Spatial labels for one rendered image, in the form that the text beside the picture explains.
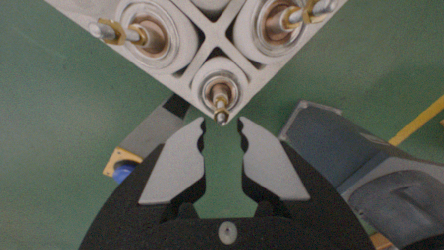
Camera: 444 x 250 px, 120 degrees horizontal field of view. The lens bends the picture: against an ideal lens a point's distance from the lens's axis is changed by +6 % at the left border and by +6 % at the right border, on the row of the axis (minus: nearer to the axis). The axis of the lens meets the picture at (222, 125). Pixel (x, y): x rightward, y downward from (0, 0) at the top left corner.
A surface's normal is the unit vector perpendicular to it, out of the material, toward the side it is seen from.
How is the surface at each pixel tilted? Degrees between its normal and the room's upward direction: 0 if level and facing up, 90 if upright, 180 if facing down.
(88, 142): 0
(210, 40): 0
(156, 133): 90
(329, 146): 90
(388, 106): 0
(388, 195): 73
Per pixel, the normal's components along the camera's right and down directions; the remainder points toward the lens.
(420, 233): -0.91, -0.33
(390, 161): 0.03, 0.52
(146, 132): 0.64, -0.67
